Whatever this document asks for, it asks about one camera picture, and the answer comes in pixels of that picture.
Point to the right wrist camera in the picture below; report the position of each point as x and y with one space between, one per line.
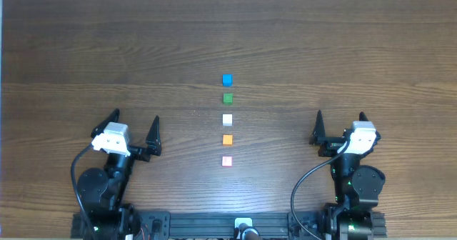
361 138

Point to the orange cube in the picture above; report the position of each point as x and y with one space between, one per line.
227 140

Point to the green cube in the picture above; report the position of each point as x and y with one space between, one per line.
228 98

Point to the white cube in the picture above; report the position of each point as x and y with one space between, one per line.
227 119

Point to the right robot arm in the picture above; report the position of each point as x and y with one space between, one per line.
367 183

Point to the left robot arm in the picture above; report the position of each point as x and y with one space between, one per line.
93 188

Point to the pink cube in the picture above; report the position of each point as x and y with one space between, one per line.
226 161

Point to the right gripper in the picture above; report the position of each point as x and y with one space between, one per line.
331 145

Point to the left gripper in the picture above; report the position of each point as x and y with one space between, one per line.
140 153

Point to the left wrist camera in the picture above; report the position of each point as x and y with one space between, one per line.
112 139

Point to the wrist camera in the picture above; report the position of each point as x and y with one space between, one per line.
112 139
361 138

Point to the blue cube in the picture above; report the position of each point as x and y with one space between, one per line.
227 80

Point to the mounting rail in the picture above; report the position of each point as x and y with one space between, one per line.
214 225

